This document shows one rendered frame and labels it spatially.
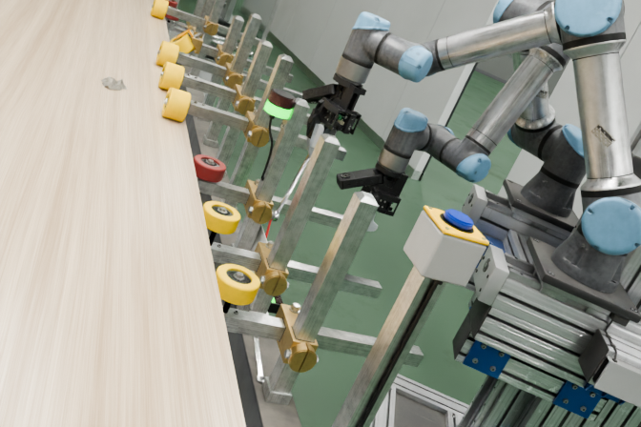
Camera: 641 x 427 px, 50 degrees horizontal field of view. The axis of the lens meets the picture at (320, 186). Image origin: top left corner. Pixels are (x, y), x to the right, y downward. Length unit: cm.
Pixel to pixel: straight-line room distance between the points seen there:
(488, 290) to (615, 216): 33
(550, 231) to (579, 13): 83
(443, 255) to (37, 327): 52
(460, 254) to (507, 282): 69
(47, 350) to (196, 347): 21
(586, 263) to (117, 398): 104
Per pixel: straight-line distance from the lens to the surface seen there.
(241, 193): 169
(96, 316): 102
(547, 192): 205
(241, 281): 122
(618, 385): 159
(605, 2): 142
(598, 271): 160
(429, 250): 88
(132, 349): 98
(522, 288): 159
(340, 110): 157
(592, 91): 144
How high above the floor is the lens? 148
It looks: 19 degrees down
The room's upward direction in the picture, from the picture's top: 24 degrees clockwise
